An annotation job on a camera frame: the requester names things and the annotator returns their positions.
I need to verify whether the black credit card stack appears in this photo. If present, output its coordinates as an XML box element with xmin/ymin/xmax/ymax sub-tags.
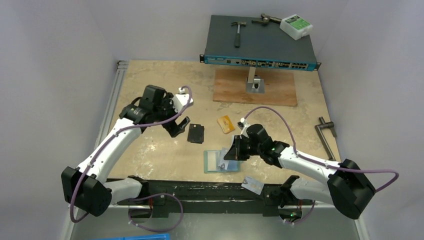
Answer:
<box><xmin>187</xmin><ymin>123</ymin><xmax>205</xmax><ymax>144</ymax></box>

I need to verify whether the teal card holder wallet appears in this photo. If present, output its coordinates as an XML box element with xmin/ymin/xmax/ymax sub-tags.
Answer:
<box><xmin>203</xmin><ymin>148</ymin><xmax>241</xmax><ymax>174</ymax></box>

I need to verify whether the silver card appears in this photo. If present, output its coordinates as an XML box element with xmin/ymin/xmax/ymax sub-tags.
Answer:
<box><xmin>241</xmin><ymin>176</ymin><xmax>264</xmax><ymax>195</ymax></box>

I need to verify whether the silver card face up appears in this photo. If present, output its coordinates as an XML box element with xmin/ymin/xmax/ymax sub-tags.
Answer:
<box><xmin>217</xmin><ymin>149</ymin><xmax>231</xmax><ymax>171</ymax></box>

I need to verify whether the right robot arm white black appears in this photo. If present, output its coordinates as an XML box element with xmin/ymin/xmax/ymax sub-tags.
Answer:
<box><xmin>223</xmin><ymin>124</ymin><xmax>377</xmax><ymax>220</ymax></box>

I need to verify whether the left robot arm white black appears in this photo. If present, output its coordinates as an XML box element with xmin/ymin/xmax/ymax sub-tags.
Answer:
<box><xmin>61</xmin><ymin>84</ymin><xmax>194</xmax><ymax>223</ymax></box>

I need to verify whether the gold credit card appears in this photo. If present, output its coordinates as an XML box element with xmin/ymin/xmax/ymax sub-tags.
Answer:
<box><xmin>216</xmin><ymin>115</ymin><xmax>235</xmax><ymax>134</ymax></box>

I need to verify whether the plywood board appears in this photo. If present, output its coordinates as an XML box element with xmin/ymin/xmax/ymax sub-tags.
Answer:
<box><xmin>212</xmin><ymin>68</ymin><xmax>298</xmax><ymax>107</ymax></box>

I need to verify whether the small claw hammer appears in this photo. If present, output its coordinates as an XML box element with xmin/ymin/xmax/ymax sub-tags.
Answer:
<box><xmin>231</xmin><ymin>21</ymin><xmax>247</xmax><ymax>48</ymax></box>

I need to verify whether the blue plastic bin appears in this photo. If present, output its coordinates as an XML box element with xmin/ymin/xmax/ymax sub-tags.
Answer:
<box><xmin>94</xmin><ymin>233</ymin><xmax>171</xmax><ymax>240</ymax></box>

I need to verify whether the dark hammer tool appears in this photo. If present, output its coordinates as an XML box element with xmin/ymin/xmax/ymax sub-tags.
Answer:
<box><xmin>251</xmin><ymin>13</ymin><xmax>282</xmax><ymax>26</ymax></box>

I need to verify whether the white green box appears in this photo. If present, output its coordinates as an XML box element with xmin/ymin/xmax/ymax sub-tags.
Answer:
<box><xmin>279</xmin><ymin>14</ymin><xmax>313</xmax><ymax>41</ymax></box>

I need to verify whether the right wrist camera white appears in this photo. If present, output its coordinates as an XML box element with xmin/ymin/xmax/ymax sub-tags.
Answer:
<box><xmin>237</xmin><ymin>117</ymin><xmax>251</xmax><ymax>137</ymax></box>

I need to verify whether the metal post stand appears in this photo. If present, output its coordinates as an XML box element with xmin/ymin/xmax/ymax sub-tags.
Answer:
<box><xmin>245</xmin><ymin>67</ymin><xmax>265</xmax><ymax>94</ymax></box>

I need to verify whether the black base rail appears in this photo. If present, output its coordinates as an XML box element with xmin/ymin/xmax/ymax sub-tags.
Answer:
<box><xmin>117</xmin><ymin>176</ymin><xmax>313</xmax><ymax>221</ymax></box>

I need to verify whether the aluminium frame rail left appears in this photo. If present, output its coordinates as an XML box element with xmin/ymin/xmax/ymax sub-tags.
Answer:
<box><xmin>94</xmin><ymin>60</ymin><xmax>130</xmax><ymax>148</ymax></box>

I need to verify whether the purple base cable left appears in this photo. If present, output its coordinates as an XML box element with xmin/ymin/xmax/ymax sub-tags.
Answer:
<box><xmin>127</xmin><ymin>193</ymin><xmax>184</xmax><ymax>233</ymax></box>

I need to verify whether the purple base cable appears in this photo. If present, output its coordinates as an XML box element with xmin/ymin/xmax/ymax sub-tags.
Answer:
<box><xmin>127</xmin><ymin>193</ymin><xmax>184</xmax><ymax>233</ymax></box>
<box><xmin>281</xmin><ymin>200</ymin><xmax>316</xmax><ymax>226</ymax></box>

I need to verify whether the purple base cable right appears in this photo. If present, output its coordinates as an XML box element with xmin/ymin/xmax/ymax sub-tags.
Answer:
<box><xmin>281</xmin><ymin>200</ymin><xmax>316</xmax><ymax>226</ymax></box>

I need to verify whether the network switch dark blue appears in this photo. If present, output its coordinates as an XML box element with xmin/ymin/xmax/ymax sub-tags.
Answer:
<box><xmin>199</xmin><ymin>15</ymin><xmax>321</xmax><ymax>72</ymax></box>

